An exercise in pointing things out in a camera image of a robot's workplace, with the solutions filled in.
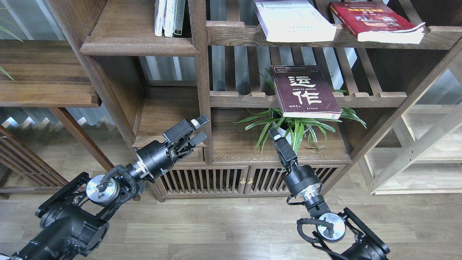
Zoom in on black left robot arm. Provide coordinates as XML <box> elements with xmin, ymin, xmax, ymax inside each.
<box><xmin>11</xmin><ymin>115</ymin><xmax>209</xmax><ymax>260</ymax></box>

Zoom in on maroon book white characters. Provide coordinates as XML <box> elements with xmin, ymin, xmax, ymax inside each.
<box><xmin>270</xmin><ymin>65</ymin><xmax>341</xmax><ymax>120</ymax></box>

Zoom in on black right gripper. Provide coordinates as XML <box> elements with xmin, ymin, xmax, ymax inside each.
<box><xmin>269</xmin><ymin>128</ymin><xmax>323</xmax><ymax>197</ymax></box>

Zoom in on white plant pot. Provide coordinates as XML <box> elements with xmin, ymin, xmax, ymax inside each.
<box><xmin>272</xmin><ymin>122</ymin><xmax>292</xmax><ymax>145</ymax></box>

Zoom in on light wooden shelf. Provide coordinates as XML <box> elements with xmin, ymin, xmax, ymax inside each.
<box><xmin>358</xmin><ymin>60</ymin><xmax>462</xmax><ymax>195</ymax></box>

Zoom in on dark slatted wooden rack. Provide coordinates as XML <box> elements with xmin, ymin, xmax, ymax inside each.
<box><xmin>0</xmin><ymin>126</ymin><xmax>68</xmax><ymax>199</ymax></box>

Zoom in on green spider plant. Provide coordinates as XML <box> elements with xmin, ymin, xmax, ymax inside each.
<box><xmin>240</xmin><ymin>68</ymin><xmax>366</xmax><ymax>153</ymax></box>

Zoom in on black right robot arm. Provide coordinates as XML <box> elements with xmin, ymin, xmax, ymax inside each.
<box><xmin>269</xmin><ymin>128</ymin><xmax>390</xmax><ymax>260</ymax></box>

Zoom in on dark green upright book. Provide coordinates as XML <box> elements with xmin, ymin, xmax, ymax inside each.
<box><xmin>173</xmin><ymin>0</ymin><xmax>186</xmax><ymax>38</ymax></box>

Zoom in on dark wooden bookshelf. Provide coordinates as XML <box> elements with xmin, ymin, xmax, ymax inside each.
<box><xmin>46</xmin><ymin>0</ymin><xmax>462</xmax><ymax>203</ymax></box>

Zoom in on white lavender book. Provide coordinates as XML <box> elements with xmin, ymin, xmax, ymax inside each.
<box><xmin>254</xmin><ymin>0</ymin><xmax>337</xmax><ymax>43</ymax></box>

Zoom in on white upright book middle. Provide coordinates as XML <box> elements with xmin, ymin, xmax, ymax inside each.
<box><xmin>163</xmin><ymin>0</ymin><xmax>176</xmax><ymax>38</ymax></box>

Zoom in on white upright book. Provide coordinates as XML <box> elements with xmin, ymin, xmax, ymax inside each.
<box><xmin>154</xmin><ymin>0</ymin><xmax>167</xmax><ymax>37</ymax></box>
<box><xmin>163</xmin><ymin>0</ymin><xmax>176</xmax><ymax>38</ymax></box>

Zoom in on red book with photos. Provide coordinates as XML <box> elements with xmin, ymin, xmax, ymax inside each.
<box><xmin>329</xmin><ymin>1</ymin><xmax>425</xmax><ymax>44</ymax></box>

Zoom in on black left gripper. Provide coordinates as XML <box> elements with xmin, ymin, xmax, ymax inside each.
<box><xmin>137</xmin><ymin>115</ymin><xmax>209</xmax><ymax>179</ymax></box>

